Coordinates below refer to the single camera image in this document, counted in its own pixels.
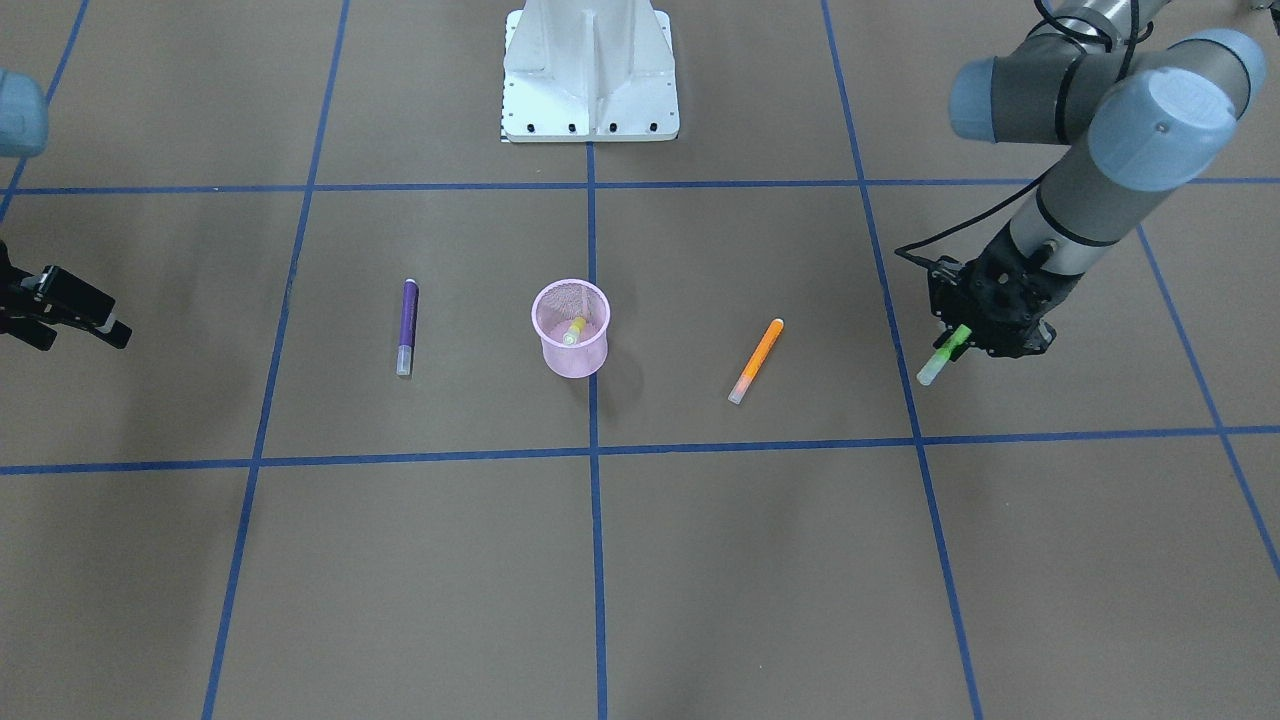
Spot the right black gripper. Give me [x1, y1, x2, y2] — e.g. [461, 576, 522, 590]
[1, 241, 133, 351]

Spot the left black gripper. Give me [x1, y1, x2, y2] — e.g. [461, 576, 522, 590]
[927, 222, 1083, 357]

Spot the green highlighter pen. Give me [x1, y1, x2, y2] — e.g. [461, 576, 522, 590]
[915, 324, 973, 387]

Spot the purple marker pen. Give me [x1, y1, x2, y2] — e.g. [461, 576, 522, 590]
[396, 278, 419, 377]

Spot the yellow highlighter pen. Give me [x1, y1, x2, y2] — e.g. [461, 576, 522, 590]
[561, 316, 588, 346]

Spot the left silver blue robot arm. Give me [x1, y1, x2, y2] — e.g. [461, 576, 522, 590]
[924, 1, 1268, 357]

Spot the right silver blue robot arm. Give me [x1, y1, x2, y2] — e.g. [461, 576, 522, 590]
[1, 69, 133, 351]

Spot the orange highlighter pen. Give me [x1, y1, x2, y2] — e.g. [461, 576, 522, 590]
[727, 318, 785, 405]

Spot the pink mesh pen holder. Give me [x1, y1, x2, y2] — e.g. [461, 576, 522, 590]
[530, 278, 612, 379]

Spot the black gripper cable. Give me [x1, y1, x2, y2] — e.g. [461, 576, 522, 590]
[895, 0, 1161, 266]

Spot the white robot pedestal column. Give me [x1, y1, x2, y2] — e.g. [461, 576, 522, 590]
[500, 1, 681, 143]

